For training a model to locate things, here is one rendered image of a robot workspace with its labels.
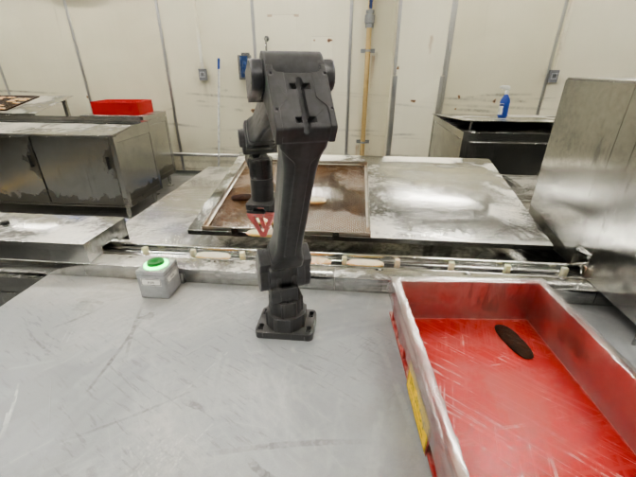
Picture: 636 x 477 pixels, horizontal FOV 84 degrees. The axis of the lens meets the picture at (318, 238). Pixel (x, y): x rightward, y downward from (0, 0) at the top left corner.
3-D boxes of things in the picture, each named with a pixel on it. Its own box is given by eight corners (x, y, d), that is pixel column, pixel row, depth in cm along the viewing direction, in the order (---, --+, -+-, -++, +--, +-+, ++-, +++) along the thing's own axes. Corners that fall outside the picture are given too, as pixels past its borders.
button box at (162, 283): (141, 309, 87) (131, 271, 82) (157, 291, 94) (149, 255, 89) (173, 311, 86) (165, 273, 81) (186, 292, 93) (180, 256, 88)
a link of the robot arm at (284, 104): (266, 107, 36) (356, 105, 39) (247, 41, 44) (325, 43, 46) (260, 299, 72) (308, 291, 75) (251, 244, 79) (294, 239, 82)
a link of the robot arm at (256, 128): (253, 94, 43) (337, 93, 45) (247, 44, 42) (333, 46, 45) (237, 150, 84) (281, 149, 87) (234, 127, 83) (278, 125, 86)
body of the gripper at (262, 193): (279, 198, 94) (278, 171, 91) (272, 213, 85) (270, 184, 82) (256, 197, 95) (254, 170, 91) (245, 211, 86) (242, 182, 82)
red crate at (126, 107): (92, 114, 372) (88, 101, 367) (111, 111, 405) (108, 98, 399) (139, 114, 371) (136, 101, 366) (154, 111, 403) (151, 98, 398)
